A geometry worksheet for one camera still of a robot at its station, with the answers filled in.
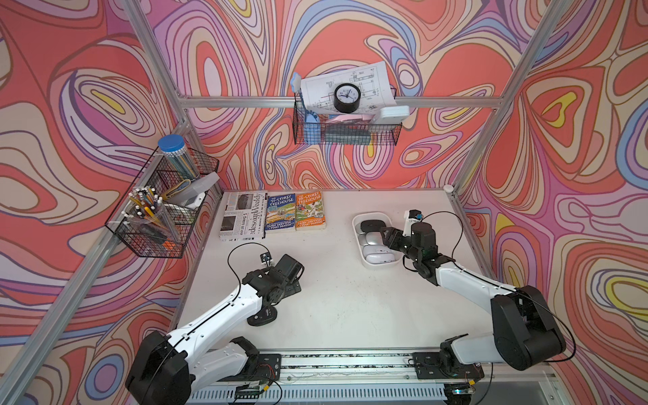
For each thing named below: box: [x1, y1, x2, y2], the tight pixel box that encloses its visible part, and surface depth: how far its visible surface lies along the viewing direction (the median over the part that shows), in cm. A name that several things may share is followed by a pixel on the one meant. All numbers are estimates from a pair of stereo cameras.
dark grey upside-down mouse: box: [360, 219, 387, 233], surface depth 104 cm
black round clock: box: [333, 82, 362, 114], surface depth 80 cm
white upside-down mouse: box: [362, 244, 391, 256], surface depth 100 cm
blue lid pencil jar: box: [157, 134, 201, 182], surface depth 74 cm
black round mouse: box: [247, 307, 278, 327], surface depth 83 cm
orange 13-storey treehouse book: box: [295, 190, 327, 232], surface depth 110 cm
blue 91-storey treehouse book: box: [264, 193, 297, 231], surface depth 110 cm
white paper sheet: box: [300, 60, 398, 113], surface depth 84 cm
